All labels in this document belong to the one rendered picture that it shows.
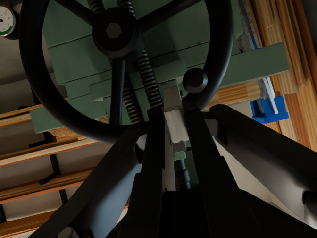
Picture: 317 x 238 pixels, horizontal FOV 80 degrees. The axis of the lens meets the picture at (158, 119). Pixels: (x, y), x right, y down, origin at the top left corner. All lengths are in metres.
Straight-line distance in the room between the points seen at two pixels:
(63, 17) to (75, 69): 0.12
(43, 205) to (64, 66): 3.27
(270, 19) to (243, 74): 1.42
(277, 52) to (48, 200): 3.48
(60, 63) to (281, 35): 1.65
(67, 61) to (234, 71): 0.38
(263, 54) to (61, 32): 0.45
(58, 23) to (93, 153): 2.67
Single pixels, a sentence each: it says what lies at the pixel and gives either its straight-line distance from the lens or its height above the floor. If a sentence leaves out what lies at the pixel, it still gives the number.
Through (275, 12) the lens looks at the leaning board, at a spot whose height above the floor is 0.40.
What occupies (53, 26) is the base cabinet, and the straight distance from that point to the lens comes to 0.55.
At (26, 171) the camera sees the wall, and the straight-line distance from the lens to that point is 3.62.
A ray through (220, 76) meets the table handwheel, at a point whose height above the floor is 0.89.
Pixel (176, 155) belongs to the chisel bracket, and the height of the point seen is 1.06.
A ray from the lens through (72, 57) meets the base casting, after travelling 0.51.
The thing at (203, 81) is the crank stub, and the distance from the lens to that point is 0.19.
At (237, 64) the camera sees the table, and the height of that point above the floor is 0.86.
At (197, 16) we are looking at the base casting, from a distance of 0.47.
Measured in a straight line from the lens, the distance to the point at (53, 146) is 2.75.
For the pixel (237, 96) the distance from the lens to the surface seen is 0.61.
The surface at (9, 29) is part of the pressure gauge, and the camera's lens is 0.53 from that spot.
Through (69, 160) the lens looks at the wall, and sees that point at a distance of 3.27.
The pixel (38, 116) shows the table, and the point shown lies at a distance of 0.55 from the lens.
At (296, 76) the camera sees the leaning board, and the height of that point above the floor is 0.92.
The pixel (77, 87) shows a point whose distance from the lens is 0.50.
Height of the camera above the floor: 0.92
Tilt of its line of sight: 3 degrees up
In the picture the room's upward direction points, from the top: 166 degrees clockwise
